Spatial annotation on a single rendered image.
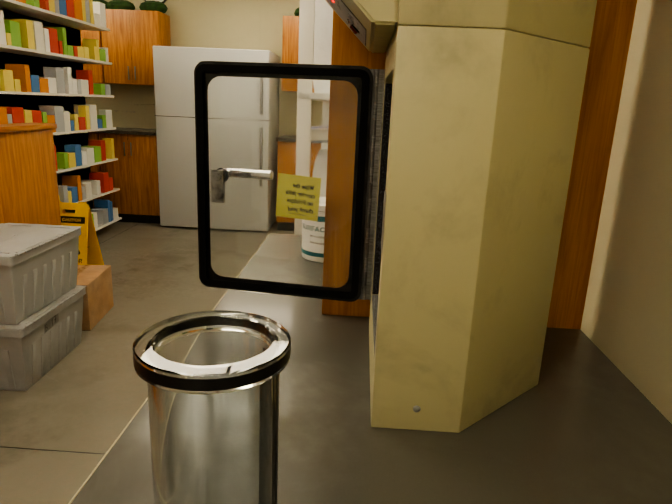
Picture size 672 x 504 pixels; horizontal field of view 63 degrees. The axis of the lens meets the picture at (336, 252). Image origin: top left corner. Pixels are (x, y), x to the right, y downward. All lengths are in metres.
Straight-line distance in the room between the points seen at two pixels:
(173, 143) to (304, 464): 5.29
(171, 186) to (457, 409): 5.33
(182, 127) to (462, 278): 5.25
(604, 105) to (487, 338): 0.51
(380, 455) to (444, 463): 0.07
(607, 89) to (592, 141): 0.09
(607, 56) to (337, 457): 0.77
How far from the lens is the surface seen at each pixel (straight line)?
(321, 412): 0.74
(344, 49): 0.98
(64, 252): 3.05
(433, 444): 0.70
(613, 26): 1.06
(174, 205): 5.91
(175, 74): 5.79
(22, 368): 2.87
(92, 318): 3.50
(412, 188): 0.61
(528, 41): 0.66
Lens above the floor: 1.33
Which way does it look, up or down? 15 degrees down
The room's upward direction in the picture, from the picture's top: 3 degrees clockwise
